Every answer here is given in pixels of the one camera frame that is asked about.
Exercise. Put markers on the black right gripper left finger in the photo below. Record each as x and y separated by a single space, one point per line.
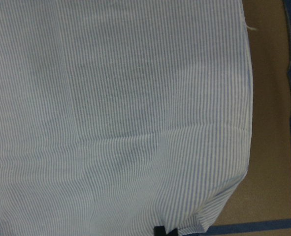
159 231

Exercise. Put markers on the light blue striped shirt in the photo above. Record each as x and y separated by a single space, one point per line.
118 116

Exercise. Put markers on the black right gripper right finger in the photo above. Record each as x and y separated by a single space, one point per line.
174 232

